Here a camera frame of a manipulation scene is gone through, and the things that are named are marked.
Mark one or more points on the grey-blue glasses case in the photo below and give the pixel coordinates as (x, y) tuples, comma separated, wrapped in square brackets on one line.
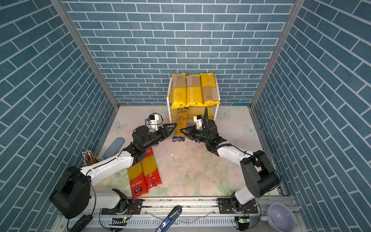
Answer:
[(114, 148)]

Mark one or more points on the yellow pencil cup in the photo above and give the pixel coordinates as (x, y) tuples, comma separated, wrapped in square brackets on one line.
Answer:
[(88, 158)]

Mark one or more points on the blue moli pasta bag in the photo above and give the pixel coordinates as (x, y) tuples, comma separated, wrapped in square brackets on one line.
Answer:
[(181, 118)]

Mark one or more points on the blue black handheld tool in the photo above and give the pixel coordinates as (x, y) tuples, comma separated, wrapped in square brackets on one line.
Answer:
[(170, 219)]

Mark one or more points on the wooden two-tier shelf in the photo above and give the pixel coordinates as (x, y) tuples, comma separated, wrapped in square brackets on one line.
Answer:
[(192, 111)]

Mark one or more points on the aluminium mounting rail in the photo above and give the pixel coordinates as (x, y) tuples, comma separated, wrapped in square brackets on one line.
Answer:
[(167, 213)]

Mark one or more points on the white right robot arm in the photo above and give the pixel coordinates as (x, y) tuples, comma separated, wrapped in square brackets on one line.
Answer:
[(260, 177)]

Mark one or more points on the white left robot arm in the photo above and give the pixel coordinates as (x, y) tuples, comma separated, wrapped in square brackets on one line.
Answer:
[(74, 192)]

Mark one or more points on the white bowl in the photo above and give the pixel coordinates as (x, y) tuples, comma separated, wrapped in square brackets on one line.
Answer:
[(280, 218)]

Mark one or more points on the black handle tool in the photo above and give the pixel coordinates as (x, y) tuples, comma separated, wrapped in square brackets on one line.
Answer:
[(81, 223)]

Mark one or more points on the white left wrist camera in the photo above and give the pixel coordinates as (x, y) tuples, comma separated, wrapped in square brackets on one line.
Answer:
[(153, 121)]

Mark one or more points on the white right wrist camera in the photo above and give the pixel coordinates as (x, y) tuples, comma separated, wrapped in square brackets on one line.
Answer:
[(198, 121)]

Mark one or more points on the red spaghetti bag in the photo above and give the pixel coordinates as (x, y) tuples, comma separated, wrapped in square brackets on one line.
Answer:
[(150, 170), (137, 181)]

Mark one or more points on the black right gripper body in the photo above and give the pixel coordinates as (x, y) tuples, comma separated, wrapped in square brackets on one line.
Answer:
[(199, 135)]

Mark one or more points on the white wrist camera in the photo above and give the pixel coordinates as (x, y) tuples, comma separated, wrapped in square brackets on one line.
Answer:
[(198, 121), (153, 121)]

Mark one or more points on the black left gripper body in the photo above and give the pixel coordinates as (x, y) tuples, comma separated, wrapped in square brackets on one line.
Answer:
[(156, 137)]

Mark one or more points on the yellow pastatime bag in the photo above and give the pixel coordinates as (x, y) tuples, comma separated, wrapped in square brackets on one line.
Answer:
[(210, 95), (179, 91), (194, 91)]

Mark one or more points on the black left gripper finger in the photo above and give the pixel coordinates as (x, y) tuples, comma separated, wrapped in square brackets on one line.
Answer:
[(167, 133), (170, 127)]

